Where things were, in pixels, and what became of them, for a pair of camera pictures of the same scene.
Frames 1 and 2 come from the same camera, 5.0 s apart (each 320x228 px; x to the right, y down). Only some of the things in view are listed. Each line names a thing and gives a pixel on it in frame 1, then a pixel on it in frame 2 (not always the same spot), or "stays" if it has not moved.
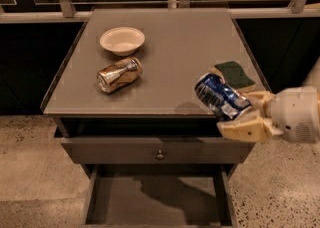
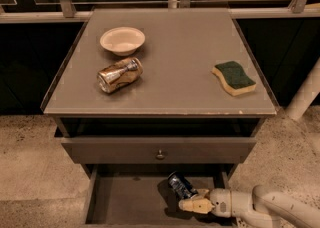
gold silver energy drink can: [119, 74] stays
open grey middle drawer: [159, 195] stays
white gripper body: [293, 113] -> [220, 202]
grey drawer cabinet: [156, 158] stays
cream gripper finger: [260, 100] -> [202, 192]
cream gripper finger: [250, 128] -> [196, 205]
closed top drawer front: [156, 150] stays
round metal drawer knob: [160, 155] stays
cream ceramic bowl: [122, 40] stays
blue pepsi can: [224, 100] -> [182, 185]
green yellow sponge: [235, 77] stays
